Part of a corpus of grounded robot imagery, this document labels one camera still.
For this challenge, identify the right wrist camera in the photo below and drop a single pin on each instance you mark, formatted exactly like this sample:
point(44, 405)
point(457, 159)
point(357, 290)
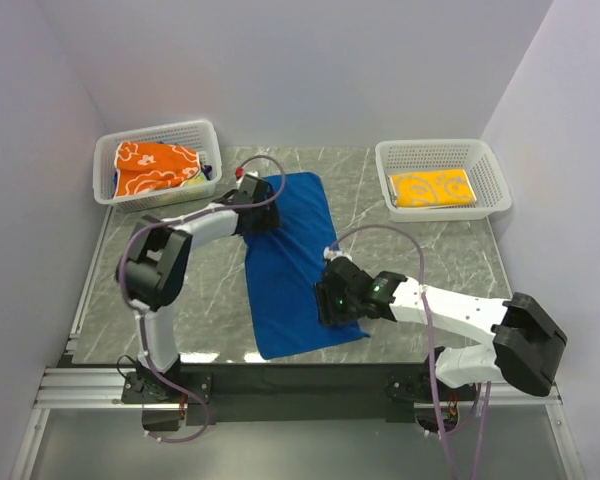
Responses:
point(330, 254)

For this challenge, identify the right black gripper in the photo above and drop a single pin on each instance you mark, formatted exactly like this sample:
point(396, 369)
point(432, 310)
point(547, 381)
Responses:
point(325, 293)

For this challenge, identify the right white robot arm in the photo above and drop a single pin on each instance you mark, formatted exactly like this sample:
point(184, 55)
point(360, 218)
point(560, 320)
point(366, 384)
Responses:
point(514, 340)

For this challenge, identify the white plastic basket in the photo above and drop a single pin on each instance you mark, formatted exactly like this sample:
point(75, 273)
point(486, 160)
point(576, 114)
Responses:
point(199, 135)
point(473, 156)

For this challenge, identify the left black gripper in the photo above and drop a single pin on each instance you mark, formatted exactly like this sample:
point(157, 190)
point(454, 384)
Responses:
point(271, 219)

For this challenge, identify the yellow duck towel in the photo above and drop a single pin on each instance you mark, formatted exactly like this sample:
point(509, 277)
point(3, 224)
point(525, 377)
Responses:
point(431, 189)

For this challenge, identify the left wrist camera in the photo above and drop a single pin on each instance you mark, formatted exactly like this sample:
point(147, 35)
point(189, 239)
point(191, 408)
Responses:
point(241, 173)

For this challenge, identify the blue towel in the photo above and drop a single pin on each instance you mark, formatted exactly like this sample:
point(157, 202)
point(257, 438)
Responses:
point(283, 264)

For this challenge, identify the orange towel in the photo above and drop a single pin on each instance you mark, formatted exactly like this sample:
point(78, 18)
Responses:
point(144, 167)

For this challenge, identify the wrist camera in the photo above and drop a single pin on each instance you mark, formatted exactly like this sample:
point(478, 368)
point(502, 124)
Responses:
point(241, 173)
point(330, 254)

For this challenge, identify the black base beam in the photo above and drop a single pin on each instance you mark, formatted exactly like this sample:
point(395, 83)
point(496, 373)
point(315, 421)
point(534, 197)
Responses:
point(283, 392)

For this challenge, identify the left white plastic basket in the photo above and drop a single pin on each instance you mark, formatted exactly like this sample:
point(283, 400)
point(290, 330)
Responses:
point(199, 135)

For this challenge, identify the right white plastic basket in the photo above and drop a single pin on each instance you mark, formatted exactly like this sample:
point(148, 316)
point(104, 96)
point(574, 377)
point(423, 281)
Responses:
point(473, 156)

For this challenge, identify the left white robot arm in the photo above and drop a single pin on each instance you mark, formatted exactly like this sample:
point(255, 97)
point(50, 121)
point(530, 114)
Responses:
point(152, 268)

